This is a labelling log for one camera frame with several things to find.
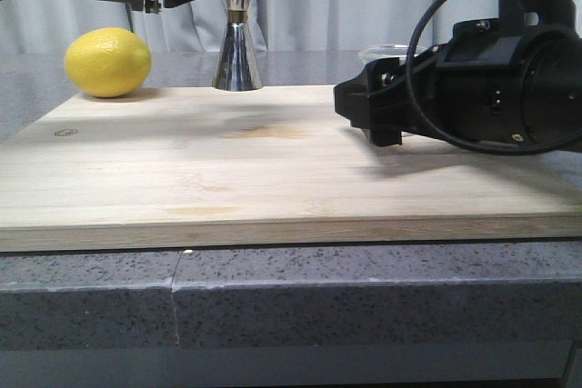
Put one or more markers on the clear glass beaker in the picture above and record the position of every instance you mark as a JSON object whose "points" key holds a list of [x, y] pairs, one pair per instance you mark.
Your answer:
{"points": [[377, 53]]}

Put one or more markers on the silver double jigger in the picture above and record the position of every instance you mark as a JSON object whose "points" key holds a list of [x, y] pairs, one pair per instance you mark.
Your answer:
{"points": [[237, 67]]}

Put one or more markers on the yellow lemon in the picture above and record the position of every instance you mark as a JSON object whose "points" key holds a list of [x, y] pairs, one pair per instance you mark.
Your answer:
{"points": [[108, 62]]}

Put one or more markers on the grey curtain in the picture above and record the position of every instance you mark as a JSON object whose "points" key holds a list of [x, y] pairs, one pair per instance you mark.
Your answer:
{"points": [[49, 26]]}

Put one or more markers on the wooden cutting board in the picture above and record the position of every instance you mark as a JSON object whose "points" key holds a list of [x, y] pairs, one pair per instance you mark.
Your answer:
{"points": [[192, 167]]}

